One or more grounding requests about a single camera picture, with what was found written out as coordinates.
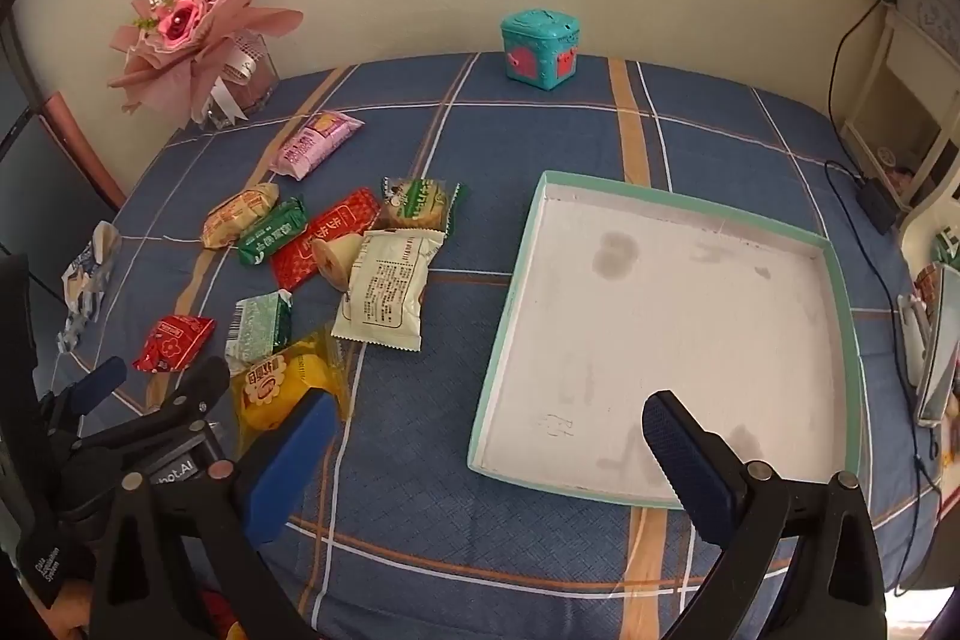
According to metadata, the teal rimmed white tray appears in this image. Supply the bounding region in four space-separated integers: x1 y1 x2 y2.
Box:
466 170 863 510

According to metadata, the blue white snack packet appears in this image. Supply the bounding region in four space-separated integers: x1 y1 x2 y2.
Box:
56 220 122 352

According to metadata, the green snack packet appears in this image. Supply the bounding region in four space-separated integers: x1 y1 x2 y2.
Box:
238 195 308 267

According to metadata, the clear glass vase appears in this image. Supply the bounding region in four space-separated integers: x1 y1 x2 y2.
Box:
196 29 281 131

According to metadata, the upright book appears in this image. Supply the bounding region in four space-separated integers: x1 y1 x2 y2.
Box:
915 265 960 427

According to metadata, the cream wooden shelf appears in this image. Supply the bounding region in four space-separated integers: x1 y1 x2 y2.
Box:
836 2 960 214

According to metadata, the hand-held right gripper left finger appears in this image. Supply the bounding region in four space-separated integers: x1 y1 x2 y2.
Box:
88 389 340 640

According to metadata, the blue plaid cloth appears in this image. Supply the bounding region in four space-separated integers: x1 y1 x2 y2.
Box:
37 51 960 640

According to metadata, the pink paper flower bouquet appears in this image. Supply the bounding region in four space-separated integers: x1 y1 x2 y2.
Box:
107 0 305 127

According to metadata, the black cable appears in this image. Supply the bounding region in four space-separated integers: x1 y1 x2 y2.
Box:
825 0 950 483

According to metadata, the small clear pastry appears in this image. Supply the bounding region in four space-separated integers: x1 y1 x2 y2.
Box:
311 230 368 295

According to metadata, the tan orange snack packet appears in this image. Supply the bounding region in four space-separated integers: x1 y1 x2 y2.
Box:
201 182 280 250

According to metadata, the yellow snack packet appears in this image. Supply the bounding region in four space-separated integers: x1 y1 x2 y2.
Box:
229 331 353 461

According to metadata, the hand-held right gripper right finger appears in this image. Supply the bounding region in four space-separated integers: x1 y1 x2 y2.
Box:
641 389 890 640

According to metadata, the pink snack packet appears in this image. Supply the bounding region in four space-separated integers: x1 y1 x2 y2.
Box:
270 111 365 182

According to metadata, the large red snack packet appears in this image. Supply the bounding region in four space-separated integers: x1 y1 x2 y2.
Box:
270 188 382 292

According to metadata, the dark grey panel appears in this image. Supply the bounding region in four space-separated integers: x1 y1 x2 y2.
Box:
0 21 125 259

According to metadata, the green striped biscuit packet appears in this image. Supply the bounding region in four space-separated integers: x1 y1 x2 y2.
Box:
377 176 464 234

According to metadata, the small green white packet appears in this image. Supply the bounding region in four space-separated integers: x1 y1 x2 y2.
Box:
224 289 293 377

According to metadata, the small red snack packet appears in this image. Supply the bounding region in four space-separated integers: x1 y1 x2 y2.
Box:
133 314 216 372

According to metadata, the cream white snack packet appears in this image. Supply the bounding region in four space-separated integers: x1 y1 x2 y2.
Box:
331 229 445 352

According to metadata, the black power adapter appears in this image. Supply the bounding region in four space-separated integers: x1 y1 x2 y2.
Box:
859 179 897 234

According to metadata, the teal toy box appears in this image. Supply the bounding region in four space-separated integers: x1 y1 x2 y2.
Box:
501 8 582 90

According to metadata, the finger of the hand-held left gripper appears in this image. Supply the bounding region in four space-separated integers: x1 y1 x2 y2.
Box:
41 356 127 438
71 355 230 461

